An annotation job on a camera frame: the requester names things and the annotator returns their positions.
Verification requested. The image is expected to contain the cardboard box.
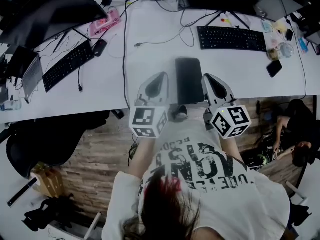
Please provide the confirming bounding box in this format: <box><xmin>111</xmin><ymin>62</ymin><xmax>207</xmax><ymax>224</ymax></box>
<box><xmin>31</xmin><ymin>162</ymin><xmax>65</xmax><ymax>199</ymax></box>

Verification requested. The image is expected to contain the black office chair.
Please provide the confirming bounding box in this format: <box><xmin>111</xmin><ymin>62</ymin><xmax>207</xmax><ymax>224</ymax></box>
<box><xmin>6</xmin><ymin>110</ymin><xmax>111</xmax><ymax>180</ymax></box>

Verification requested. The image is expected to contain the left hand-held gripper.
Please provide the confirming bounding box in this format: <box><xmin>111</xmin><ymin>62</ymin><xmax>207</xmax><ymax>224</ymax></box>
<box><xmin>128</xmin><ymin>71</ymin><xmax>171</xmax><ymax>139</ymax></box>

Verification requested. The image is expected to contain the person's left forearm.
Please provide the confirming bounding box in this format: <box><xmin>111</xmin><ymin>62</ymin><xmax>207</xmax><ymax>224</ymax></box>
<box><xmin>128</xmin><ymin>136</ymin><xmax>161</xmax><ymax>177</ymax></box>

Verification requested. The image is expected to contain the black keyboard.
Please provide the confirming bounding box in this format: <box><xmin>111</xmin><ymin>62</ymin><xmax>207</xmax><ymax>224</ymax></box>
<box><xmin>41</xmin><ymin>40</ymin><xmax>95</xmax><ymax>94</ymax></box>
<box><xmin>196</xmin><ymin>25</ymin><xmax>268</xmax><ymax>53</ymax></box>

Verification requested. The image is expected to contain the curved black monitor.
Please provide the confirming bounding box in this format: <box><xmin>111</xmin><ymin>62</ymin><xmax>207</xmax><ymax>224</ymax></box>
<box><xmin>0</xmin><ymin>0</ymin><xmax>108</xmax><ymax>54</ymax></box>

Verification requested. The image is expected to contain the clear plastic jar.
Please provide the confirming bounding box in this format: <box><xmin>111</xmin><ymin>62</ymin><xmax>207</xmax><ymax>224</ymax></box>
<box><xmin>266</xmin><ymin>41</ymin><xmax>295</xmax><ymax>61</ymax></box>

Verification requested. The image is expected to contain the black computer mouse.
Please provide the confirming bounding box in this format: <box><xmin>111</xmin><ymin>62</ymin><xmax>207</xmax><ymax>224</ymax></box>
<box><xmin>92</xmin><ymin>38</ymin><xmax>108</xmax><ymax>58</ymax></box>

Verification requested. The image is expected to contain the thin black USB cable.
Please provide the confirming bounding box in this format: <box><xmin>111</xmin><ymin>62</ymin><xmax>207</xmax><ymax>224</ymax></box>
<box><xmin>134</xmin><ymin>8</ymin><xmax>196</xmax><ymax>49</ymax></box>

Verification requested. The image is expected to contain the black tube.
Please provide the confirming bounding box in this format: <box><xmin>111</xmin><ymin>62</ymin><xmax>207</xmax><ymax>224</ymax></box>
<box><xmin>6</xmin><ymin>177</ymin><xmax>38</xmax><ymax>207</ymax></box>

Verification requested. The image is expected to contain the thin white cable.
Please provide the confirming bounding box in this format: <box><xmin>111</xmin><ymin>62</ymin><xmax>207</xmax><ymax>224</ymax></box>
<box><xmin>103</xmin><ymin>32</ymin><xmax>126</xmax><ymax>59</ymax></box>

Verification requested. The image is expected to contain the long thin black cable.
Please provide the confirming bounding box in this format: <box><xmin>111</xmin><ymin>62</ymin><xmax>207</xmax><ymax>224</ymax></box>
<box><xmin>274</xmin><ymin>0</ymin><xmax>308</xmax><ymax>100</ymax></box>

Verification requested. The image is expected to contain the grey laptop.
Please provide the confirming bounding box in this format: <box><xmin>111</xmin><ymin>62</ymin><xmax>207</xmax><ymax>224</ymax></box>
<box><xmin>6</xmin><ymin>45</ymin><xmax>44</xmax><ymax>100</ymax></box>

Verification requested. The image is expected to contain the clear plastic bag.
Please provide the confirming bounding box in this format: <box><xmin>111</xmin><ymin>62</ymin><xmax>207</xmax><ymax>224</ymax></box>
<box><xmin>0</xmin><ymin>99</ymin><xmax>22</xmax><ymax>112</ymax></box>

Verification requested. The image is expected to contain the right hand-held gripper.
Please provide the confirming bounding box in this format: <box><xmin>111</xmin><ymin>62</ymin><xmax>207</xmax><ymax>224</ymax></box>
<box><xmin>201</xmin><ymin>73</ymin><xmax>252</xmax><ymax>140</ymax></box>

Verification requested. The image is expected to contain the black smartphone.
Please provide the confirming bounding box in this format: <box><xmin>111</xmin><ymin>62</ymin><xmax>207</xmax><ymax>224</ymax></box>
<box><xmin>266</xmin><ymin>59</ymin><xmax>283</xmax><ymax>79</ymax></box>

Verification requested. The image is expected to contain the person's right forearm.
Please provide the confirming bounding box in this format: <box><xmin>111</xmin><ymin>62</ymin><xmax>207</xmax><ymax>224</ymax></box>
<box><xmin>218</xmin><ymin>133</ymin><xmax>245</xmax><ymax>165</ymax></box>

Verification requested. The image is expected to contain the black HDMI cable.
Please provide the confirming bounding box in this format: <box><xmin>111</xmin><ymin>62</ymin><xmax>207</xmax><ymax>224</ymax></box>
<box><xmin>77</xmin><ymin>66</ymin><xmax>85</xmax><ymax>94</ymax></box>

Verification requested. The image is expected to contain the thick black cable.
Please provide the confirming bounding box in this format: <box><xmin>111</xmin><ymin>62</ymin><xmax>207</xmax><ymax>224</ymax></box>
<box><xmin>121</xmin><ymin>0</ymin><xmax>133</xmax><ymax>110</ymax></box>

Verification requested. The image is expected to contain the pink wet wipes packet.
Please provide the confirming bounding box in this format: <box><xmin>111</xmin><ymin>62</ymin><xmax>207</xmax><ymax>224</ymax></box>
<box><xmin>89</xmin><ymin>7</ymin><xmax>121</xmax><ymax>38</ymax></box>

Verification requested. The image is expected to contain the person's right shoe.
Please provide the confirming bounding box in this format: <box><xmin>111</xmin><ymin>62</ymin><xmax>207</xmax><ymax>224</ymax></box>
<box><xmin>171</xmin><ymin>105</ymin><xmax>188</xmax><ymax>122</ymax></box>

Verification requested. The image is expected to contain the black backpack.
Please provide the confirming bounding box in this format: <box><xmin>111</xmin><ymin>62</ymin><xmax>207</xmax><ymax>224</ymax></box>
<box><xmin>21</xmin><ymin>193</ymin><xmax>83</xmax><ymax>232</ymax></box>

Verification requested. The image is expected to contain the black mouse pad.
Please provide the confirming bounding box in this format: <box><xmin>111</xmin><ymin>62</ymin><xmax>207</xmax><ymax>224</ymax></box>
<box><xmin>174</xmin><ymin>57</ymin><xmax>205</xmax><ymax>105</ymax></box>

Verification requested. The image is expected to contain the white printed t-shirt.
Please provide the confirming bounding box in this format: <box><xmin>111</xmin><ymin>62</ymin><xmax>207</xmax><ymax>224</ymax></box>
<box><xmin>101</xmin><ymin>120</ymin><xmax>292</xmax><ymax>240</ymax></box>

